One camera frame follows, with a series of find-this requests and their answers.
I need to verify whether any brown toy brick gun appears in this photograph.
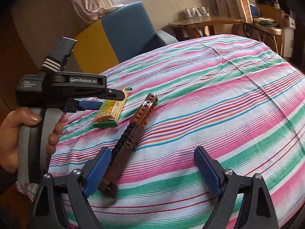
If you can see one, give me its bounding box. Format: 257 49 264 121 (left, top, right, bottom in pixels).
98 93 158 198

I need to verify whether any green cracker packet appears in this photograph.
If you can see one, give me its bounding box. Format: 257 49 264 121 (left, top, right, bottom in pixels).
93 87 132 128

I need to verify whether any wooden desk with clutter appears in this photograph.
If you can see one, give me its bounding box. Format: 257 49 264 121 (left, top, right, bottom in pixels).
242 1 296 58

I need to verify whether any person's left hand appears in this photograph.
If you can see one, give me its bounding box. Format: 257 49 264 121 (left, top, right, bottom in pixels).
1 107 68 173

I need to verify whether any yellow blue grey armchair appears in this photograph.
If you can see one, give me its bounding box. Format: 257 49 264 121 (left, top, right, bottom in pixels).
73 2 178 74

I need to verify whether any striped pink green tablecloth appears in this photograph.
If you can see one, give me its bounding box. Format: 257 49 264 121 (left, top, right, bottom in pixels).
49 35 304 228

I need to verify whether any wooden side table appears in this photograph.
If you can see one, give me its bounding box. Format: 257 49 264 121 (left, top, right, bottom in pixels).
169 16 242 39

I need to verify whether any set of white cups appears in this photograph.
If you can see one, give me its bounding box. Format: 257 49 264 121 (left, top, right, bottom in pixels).
182 6 210 19

